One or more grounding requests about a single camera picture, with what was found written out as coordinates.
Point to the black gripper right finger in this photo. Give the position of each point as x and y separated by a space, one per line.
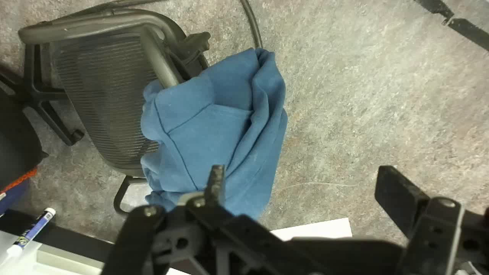
399 197

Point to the white plastic tray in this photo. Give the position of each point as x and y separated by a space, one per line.
46 259

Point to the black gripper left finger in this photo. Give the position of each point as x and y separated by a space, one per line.
215 183

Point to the blue hoodie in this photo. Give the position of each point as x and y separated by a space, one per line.
214 137

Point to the white marker blue label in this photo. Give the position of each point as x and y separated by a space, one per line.
32 229

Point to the short black floor tape strip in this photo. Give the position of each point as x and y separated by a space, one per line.
436 6

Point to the black mesh chair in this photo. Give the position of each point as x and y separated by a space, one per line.
101 85

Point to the white paper sheet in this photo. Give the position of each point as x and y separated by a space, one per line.
315 229

